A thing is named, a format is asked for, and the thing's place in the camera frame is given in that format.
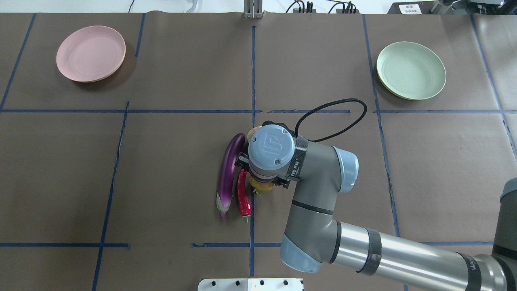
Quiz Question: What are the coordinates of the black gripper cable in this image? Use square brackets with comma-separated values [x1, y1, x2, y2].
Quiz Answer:
[294, 98, 368, 143]

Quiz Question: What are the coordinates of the purple eggplant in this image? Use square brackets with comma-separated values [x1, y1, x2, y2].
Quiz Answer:
[216, 133, 246, 221]

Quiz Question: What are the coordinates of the red chili pepper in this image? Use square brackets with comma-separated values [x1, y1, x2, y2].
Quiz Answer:
[237, 169, 252, 223]

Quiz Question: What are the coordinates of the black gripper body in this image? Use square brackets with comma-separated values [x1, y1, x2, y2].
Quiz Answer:
[235, 152, 292, 189]

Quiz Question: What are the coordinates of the red yellow pomegranate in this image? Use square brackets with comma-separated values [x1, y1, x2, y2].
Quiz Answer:
[249, 177, 275, 194]

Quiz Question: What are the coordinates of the pink peach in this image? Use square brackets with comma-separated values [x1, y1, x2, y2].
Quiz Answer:
[247, 126, 262, 143]

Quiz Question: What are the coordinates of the pink plate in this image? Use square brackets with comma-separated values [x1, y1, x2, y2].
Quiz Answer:
[56, 25, 127, 83]

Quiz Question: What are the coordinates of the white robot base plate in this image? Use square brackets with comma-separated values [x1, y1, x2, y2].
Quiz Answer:
[198, 278, 305, 291]

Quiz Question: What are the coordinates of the aluminium camera post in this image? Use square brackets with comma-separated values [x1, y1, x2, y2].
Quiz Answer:
[243, 0, 264, 19]

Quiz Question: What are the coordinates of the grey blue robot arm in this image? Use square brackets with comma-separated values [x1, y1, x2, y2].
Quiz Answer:
[236, 124, 516, 291]

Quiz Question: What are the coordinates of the green plate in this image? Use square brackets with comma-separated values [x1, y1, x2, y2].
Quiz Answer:
[376, 41, 447, 101]

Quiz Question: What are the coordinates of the grey box with label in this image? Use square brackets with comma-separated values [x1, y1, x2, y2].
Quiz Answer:
[387, 0, 435, 15]

